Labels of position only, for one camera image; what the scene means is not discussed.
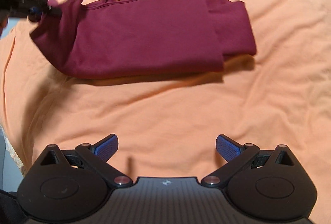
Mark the maroon garment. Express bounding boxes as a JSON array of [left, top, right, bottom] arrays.
[[30, 0, 256, 80]]

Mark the person's left hand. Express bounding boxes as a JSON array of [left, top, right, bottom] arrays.
[[0, 16, 8, 37]]

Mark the orange bed cover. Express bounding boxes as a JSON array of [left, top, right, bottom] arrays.
[[1, 0, 330, 223]]

